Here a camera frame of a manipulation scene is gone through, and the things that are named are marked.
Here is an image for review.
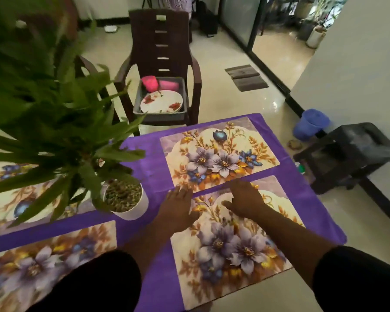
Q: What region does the person's left hand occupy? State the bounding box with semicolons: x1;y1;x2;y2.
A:
153;185;201;234

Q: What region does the person's right hand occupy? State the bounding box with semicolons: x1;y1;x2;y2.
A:
221;180;267;221

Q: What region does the floral print placemat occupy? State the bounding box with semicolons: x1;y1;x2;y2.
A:
0;160;97;239
170;175;306;312
159;117;280;193
0;220;117;312

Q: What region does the person's right forearm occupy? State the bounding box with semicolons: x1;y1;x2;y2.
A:
247;204;337;289

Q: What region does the person's black shirt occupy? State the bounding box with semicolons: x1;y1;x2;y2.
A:
26;245;390;312

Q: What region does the green plant in white pot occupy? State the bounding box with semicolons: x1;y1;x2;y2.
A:
0;0;149;228

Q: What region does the purple tablecloth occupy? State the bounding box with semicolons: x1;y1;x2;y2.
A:
0;113;348;312

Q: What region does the grey plastic tub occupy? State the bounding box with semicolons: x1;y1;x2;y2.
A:
132;77;189;124

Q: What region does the blue plastic bucket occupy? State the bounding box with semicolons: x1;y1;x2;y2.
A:
293;108;331;142

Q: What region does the white rose print plate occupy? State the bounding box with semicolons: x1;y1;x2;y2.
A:
140;90;184;114

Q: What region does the grey striped doormat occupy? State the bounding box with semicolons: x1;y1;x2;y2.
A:
224;65;270;92

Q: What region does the black plastic stool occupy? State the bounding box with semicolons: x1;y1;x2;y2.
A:
293;122;390;195

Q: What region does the white outdoor plant pot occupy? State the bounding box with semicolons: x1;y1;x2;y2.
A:
305;26;327;49

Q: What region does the black framed glass door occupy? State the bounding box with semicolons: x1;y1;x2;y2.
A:
218;0;270;52

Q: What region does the black backpack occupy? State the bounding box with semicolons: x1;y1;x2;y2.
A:
195;0;219;38

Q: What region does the grey patterned hanging cloth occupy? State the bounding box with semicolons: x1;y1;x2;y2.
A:
156;0;195;12

